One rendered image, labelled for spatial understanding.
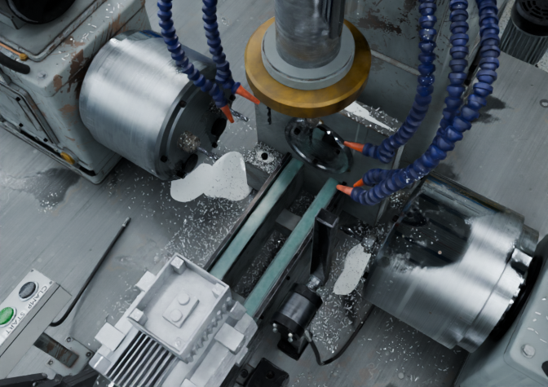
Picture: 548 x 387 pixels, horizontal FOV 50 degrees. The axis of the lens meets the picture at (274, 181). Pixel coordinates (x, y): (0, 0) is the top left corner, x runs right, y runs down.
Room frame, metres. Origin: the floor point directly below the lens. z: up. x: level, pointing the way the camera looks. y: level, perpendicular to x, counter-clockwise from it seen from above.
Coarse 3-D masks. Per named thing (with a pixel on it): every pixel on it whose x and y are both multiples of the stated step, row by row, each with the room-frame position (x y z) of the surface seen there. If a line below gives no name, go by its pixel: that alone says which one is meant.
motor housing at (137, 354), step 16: (160, 272) 0.34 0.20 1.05; (224, 320) 0.25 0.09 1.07; (240, 320) 0.26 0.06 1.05; (128, 336) 0.23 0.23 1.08; (144, 336) 0.23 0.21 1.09; (208, 336) 0.23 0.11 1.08; (96, 352) 0.22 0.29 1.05; (112, 352) 0.21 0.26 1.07; (128, 352) 0.20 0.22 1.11; (144, 352) 0.20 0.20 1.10; (160, 352) 0.20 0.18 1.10; (208, 352) 0.20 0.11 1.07; (224, 352) 0.20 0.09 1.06; (240, 352) 0.21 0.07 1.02; (112, 368) 0.18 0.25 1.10; (128, 368) 0.18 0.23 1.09; (144, 368) 0.18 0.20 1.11; (160, 368) 0.18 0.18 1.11; (176, 368) 0.18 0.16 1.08; (192, 368) 0.18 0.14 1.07; (208, 368) 0.18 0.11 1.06; (224, 368) 0.19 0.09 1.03; (128, 384) 0.16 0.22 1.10; (144, 384) 0.16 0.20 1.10; (160, 384) 0.16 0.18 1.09; (176, 384) 0.16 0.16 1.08; (208, 384) 0.16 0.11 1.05
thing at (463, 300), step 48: (432, 192) 0.41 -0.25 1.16; (384, 240) 0.35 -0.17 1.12; (432, 240) 0.33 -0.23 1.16; (480, 240) 0.33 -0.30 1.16; (528, 240) 0.33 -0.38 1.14; (384, 288) 0.29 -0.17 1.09; (432, 288) 0.27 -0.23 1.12; (480, 288) 0.26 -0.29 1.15; (432, 336) 0.22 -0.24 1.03; (480, 336) 0.21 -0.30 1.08
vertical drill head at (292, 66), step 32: (288, 0) 0.52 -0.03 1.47; (320, 0) 0.51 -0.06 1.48; (256, 32) 0.60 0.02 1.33; (288, 32) 0.52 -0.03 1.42; (320, 32) 0.51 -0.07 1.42; (352, 32) 0.59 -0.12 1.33; (256, 64) 0.54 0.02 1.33; (288, 64) 0.52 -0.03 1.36; (320, 64) 0.51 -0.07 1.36; (352, 64) 0.53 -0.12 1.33; (256, 96) 0.50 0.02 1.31; (288, 96) 0.48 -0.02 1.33; (320, 96) 0.48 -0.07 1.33; (352, 96) 0.48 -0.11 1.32
